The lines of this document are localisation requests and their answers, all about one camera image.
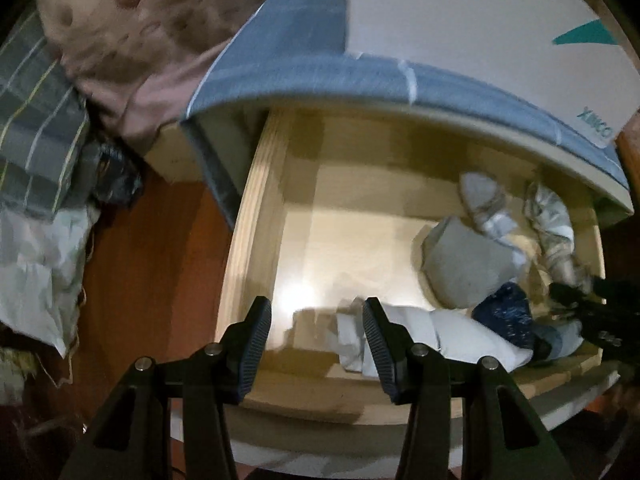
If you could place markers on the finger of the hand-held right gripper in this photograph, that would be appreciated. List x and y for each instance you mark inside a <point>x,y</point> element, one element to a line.
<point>570,294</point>
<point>542,349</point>

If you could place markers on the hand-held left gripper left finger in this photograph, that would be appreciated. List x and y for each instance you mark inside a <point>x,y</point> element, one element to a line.
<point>252,360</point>

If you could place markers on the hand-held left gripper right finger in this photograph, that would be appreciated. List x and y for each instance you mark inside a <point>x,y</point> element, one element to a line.
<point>382,360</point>

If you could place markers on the light blue sock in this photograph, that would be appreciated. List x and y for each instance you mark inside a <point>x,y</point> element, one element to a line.
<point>565,338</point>

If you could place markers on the dark blue speckled underwear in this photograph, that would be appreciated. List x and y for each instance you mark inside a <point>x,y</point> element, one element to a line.
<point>505,310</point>

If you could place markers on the white underwear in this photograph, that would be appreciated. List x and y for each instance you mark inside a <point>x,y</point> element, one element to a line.
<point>450,332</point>

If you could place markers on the pale patterned cloth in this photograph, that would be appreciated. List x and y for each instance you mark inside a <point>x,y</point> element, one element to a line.
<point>550,220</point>

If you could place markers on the grey underwear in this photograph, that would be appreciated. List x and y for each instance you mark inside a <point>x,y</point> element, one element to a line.
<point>460,265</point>

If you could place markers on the grey and white sock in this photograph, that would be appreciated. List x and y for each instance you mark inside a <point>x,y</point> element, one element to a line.
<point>480,192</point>

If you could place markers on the grey drawer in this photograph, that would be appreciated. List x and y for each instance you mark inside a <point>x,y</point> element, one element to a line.
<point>340,200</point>

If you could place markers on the white cardboard box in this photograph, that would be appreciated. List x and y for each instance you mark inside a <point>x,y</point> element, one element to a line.
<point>475,25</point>

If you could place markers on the curved orange wooden board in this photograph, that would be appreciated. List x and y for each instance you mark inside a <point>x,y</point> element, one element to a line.
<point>631,135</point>

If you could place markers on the white crumpled plastic bag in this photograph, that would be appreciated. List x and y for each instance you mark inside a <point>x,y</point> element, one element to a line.
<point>40,270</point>

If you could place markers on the yellowish patterned cloth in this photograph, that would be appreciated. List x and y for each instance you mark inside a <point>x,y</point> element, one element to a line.
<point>15,372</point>

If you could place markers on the blue grey bed mattress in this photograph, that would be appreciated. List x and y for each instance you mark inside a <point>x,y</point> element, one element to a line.
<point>310,50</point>

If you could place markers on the grey plaid cloth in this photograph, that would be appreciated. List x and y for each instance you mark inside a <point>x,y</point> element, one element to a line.
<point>35,125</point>

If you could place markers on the beige leaf printed sheet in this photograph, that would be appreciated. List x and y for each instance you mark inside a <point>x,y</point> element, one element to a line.
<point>150,50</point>

